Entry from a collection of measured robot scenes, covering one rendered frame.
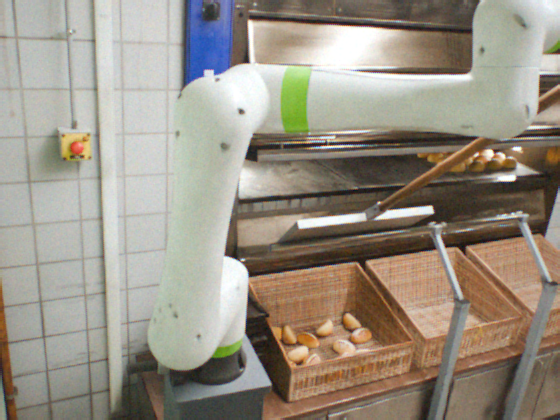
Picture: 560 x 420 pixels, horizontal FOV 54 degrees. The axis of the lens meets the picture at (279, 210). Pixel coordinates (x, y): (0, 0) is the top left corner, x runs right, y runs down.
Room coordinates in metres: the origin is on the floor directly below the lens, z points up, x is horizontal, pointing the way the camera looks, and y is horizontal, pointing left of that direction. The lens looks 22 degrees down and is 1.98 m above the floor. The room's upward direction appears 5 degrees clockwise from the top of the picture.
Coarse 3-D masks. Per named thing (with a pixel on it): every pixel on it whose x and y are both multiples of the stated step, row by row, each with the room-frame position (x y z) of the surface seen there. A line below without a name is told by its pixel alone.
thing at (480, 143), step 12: (552, 96) 1.21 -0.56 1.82; (540, 108) 1.23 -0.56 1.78; (480, 144) 1.36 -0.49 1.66; (456, 156) 1.43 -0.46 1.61; (468, 156) 1.40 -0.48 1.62; (432, 168) 1.51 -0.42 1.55; (444, 168) 1.46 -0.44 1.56; (420, 180) 1.53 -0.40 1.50; (432, 180) 1.51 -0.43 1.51; (396, 192) 1.64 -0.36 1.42; (408, 192) 1.58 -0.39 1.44; (384, 204) 1.67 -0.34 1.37
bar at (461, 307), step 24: (504, 216) 2.18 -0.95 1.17; (528, 216) 2.22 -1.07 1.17; (312, 240) 1.76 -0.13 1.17; (336, 240) 1.80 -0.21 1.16; (528, 240) 2.17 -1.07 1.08; (456, 288) 1.86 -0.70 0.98; (552, 288) 2.02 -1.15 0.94; (456, 312) 1.82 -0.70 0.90; (456, 336) 1.80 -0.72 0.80; (528, 336) 2.05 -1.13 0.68; (528, 360) 2.02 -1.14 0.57; (432, 408) 1.82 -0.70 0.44
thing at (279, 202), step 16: (512, 176) 2.77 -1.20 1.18; (528, 176) 2.80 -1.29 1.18; (544, 176) 2.82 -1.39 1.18; (320, 192) 2.25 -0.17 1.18; (336, 192) 2.27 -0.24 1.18; (352, 192) 2.29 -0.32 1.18; (368, 192) 2.31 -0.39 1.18; (384, 192) 2.35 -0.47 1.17; (416, 192) 2.43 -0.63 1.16; (432, 192) 2.47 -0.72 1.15; (448, 192) 2.52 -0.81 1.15; (240, 208) 2.03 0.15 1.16; (256, 208) 2.07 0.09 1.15; (272, 208) 2.10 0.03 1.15; (288, 208) 2.13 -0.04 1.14
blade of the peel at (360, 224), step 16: (416, 208) 1.85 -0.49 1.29; (304, 224) 1.64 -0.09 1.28; (320, 224) 1.66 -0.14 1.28; (336, 224) 1.69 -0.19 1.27; (352, 224) 1.74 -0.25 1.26; (368, 224) 1.79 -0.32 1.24; (384, 224) 1.85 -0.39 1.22; (400, 224) 1.91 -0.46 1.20; (288, 240) 1.73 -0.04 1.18; (368, 240) 2.04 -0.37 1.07
